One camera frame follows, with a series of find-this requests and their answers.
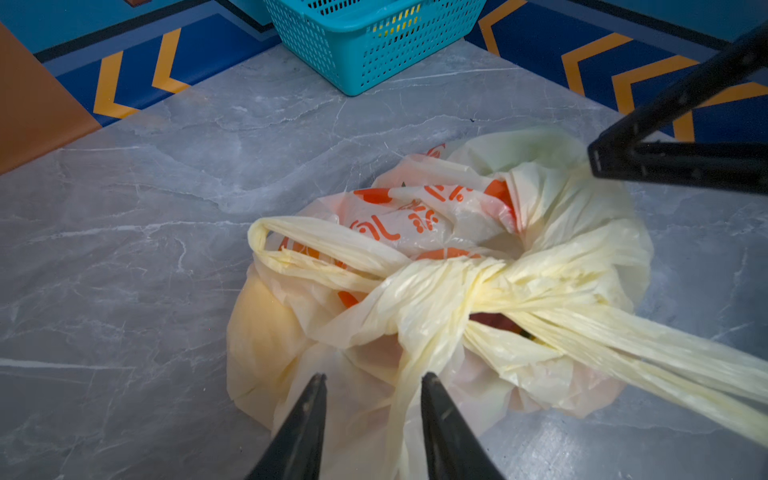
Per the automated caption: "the yellowish printed plastic bag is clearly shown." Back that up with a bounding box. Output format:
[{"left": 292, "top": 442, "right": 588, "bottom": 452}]
[{"left": 227, "top": 127, "right": 767, "bottom": 479}]

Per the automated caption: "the teal plastic basket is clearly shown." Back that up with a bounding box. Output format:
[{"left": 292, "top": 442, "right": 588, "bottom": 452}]
[{"left": 266, "top": 0, "right": 485, "bottom": 96}]

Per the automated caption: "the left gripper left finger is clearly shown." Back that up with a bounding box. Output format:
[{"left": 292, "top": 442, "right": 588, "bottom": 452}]
[{"left": 246, "top": 373, "right": 327, "bottom": 480}]

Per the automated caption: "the yellow banana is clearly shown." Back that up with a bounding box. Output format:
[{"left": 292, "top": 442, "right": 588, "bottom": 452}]
[{"left": 370, "top": 2, "right": 422, "bottom": 38}]

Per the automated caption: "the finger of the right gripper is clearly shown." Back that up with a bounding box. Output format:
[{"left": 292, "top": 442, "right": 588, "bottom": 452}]
[{"left": 588, "top": 24, "right": 767, "bottom": 194}]

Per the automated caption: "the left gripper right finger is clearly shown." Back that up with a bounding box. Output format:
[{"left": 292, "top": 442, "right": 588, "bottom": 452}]
[{"left": 420, "top": 372, "right": 504, "bottom": 480}]

